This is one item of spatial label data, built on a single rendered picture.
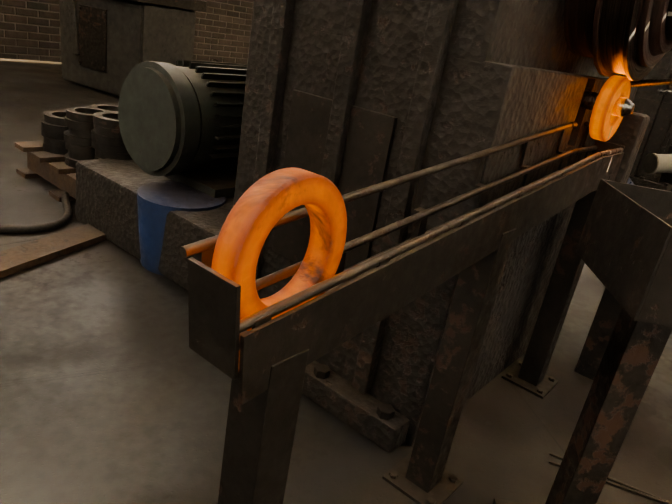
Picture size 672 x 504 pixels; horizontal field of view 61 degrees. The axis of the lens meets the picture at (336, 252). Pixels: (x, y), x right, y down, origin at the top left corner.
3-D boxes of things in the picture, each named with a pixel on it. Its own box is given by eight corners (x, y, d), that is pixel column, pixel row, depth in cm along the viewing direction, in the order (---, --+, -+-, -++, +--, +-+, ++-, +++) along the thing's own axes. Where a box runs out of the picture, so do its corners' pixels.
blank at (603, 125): (601, 75, 129) (616, 78, 128) (623, 73, 140) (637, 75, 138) (581, 142, 136) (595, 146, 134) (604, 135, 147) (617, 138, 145)
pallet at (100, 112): (100, 230, 223) (101, 117, 207) (15, 172, 270) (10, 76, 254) (312, 197, 310) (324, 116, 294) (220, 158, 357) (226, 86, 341)
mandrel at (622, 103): (556, 103, 143) (561, 85, 141) (561, 103, 146) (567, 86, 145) (627, 118, 133) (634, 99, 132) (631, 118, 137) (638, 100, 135)
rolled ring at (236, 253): (359, 164, 64) (336, 156, 66) (239, 187, 50) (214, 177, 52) (336, 307, 71) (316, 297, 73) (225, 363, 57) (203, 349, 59)
